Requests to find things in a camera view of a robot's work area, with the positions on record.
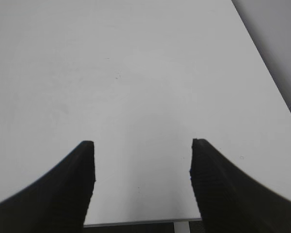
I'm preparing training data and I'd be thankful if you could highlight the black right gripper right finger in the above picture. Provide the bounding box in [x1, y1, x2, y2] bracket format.
[190, 139, 291, 233]

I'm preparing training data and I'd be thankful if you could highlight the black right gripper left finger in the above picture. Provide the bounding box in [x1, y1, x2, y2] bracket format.
[0, 141, 96, 233]

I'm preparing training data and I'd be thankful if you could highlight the white table leg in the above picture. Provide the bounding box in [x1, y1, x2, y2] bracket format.
[174, 221, 190, 233]

